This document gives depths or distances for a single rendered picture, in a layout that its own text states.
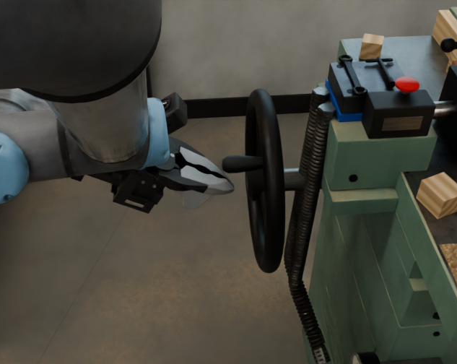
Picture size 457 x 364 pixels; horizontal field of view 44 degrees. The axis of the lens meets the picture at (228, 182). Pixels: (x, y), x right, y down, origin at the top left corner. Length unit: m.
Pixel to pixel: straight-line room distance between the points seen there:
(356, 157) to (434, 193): 0.11
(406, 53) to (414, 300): 0.46
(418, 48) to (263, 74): 1.26
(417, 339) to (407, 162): 0.28
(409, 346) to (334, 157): 0.33
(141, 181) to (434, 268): 0.38
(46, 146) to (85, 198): 1.49
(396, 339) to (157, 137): 0.50
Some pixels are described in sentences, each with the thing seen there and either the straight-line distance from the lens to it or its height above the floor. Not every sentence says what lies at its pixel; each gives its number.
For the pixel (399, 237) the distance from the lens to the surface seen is 0.83.
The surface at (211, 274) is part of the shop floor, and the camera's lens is 1.80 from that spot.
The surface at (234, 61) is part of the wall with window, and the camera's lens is 2.26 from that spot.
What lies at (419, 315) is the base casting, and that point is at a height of 0.74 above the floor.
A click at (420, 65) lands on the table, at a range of 1.06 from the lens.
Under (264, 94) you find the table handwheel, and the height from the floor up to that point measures 0.95.
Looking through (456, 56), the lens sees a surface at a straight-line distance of 1.02.
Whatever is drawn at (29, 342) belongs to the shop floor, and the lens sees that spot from 1.75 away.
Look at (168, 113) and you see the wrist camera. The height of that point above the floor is 1.02.
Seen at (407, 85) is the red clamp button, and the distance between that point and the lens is 0.76.
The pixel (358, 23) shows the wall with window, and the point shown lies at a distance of 2.28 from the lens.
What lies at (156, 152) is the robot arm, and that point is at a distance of 0.60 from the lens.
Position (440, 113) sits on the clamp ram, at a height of 0.95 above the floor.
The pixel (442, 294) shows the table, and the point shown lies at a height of 0.87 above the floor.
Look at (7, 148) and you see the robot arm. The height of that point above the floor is 1.07.
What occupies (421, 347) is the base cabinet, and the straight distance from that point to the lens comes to 0.94.
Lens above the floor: 1.42
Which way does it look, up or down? 43 degrees down
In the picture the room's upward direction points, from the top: straight up
